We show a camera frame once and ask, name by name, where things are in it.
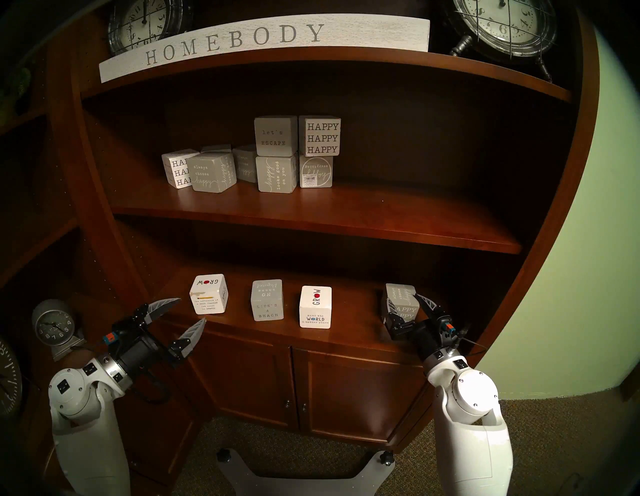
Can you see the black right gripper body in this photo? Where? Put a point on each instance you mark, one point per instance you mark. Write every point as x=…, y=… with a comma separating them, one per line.
x=430, y=335

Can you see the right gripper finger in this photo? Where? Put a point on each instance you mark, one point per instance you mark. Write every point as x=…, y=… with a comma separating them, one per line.
x=387, y=324
x=431, y=307

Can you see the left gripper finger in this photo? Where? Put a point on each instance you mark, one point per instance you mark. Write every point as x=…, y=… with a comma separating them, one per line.
x=157, y=307
x=191, y=337

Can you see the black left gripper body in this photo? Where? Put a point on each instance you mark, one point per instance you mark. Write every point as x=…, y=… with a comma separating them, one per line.
x=145, y=350

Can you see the white GROW cube torn label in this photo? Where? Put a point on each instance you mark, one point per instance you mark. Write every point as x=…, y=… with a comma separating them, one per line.
x=209, y=295

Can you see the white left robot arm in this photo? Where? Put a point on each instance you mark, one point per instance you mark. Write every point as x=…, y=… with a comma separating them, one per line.
x=80, y=400

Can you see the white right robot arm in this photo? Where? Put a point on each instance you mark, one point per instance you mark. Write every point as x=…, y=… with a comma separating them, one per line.
x=465, y=400

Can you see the white GROW world cube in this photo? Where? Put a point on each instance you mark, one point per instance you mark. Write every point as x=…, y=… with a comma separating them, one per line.
x=316, y=307

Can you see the grey life's a beach cube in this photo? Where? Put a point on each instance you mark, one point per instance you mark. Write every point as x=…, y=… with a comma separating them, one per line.
x=267, y=300

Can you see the side bookshelf cabinet door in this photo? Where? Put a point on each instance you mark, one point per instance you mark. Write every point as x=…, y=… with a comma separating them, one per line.
x=160, y=435

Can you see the small grey alarm clock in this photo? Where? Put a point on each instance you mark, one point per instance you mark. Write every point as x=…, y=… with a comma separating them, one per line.
x=52, y=325

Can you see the black base knob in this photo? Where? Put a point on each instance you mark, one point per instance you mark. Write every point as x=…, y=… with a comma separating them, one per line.
x=386, y=457
x=223, y=455

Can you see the brown wooden main bookshelf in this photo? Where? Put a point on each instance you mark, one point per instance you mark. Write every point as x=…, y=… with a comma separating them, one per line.
x=325, y=215

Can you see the brown wooden side bookshelf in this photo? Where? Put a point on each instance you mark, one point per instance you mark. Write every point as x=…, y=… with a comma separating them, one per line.
x=35, y=240

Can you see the large dark round clock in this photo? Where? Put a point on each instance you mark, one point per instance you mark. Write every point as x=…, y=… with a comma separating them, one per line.
x=7, y=380

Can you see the grey always choose happy cube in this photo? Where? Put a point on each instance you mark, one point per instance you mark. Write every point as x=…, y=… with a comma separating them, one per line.
x=212, y=172

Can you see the grey cube with barcode sticker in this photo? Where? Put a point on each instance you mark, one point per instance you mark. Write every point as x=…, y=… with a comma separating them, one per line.
x=316, y=172

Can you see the small grey cube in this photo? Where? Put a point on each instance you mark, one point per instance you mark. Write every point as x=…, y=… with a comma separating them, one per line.
x=216, y=148

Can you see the grey script cube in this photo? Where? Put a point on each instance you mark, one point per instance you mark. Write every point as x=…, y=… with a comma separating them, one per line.
x=246, y=162

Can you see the grey happy looks good cube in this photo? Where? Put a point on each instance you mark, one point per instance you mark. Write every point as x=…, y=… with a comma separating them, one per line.
x=276, y=175

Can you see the white framed HAPPY cube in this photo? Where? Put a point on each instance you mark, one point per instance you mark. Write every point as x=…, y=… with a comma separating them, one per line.
x=321, y=136

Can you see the grey let's escape cube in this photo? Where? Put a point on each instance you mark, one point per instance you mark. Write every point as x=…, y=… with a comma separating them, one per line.
x=275, y=136

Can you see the white HOMEBODY wooden sign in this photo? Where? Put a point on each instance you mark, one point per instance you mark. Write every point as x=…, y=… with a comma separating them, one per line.
x=270, y=40

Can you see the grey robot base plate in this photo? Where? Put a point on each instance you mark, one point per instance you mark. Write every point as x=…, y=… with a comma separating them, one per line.
x=305, y=482

